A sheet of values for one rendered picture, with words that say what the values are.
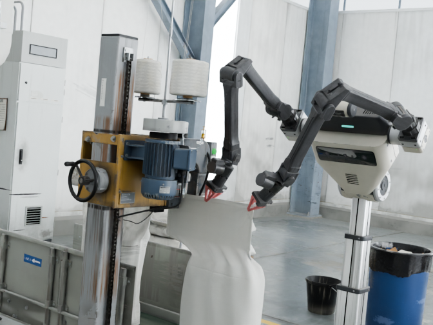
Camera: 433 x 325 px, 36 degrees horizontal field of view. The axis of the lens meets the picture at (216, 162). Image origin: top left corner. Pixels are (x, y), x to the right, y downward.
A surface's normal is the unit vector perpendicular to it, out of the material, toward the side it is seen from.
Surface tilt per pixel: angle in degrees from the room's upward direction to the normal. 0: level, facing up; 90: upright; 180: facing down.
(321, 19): 90
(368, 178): 130
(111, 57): 90
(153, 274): 90
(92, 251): 90
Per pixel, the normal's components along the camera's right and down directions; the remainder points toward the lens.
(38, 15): 0.79, 0.11
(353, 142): -0.33, -0.77
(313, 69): -0.61, -0.01
